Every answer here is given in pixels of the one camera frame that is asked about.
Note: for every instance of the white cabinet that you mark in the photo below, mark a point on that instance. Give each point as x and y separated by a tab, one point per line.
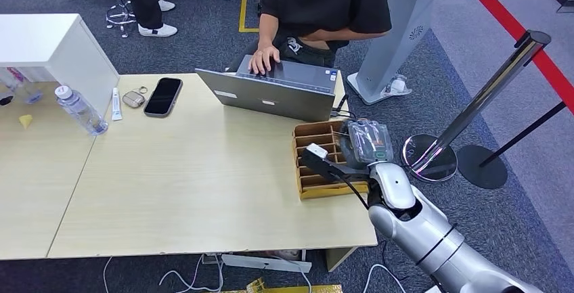
54	53

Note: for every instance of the grey laptop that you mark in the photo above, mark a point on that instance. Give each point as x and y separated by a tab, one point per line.
269	96

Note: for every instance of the small yellow object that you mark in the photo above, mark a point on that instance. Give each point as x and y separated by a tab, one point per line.
26	121

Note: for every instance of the red barrier belt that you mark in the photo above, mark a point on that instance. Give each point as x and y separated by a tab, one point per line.
506	19

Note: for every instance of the person's right forearm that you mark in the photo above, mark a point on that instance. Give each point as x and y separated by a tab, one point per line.
268	31

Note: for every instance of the small white tube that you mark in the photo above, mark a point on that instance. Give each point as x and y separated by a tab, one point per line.
116	105

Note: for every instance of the clear plastic water bottle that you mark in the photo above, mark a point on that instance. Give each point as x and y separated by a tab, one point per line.
80	110

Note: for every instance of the gold foil sheet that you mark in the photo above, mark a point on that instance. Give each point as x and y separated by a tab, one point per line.
287	288

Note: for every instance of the black stanchion post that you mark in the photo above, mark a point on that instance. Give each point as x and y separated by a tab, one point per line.
482	167

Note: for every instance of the yellow floor tape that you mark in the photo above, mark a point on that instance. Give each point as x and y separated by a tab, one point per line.
242	13

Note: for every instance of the plastic-wrapped white plug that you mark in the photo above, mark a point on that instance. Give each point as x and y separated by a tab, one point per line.
397	86

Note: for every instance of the person's right hand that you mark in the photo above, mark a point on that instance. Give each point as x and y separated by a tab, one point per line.
263	58

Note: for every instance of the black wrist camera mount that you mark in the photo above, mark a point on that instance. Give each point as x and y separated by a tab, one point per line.
320	162

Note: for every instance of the grey kiosk stand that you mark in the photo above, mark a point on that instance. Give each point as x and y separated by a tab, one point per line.
399	26

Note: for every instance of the white power strip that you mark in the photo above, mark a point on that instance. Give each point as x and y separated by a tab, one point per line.
264	263

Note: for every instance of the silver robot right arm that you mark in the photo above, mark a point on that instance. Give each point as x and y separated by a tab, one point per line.
426	237

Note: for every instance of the chrome stanchion post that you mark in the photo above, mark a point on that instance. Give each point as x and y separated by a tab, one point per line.
484	93

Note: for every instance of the cardboard slotted card holder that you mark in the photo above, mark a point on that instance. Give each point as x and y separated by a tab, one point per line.
314	185

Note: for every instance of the person's left forearm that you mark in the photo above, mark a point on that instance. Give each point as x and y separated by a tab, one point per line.
341	35

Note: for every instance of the black smartphone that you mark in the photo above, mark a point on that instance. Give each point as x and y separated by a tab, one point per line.
163	97

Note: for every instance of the chrome chair base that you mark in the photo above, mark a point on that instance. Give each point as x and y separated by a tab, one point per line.
120	13

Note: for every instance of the wooden table leg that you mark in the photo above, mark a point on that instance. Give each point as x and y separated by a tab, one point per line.
338	257

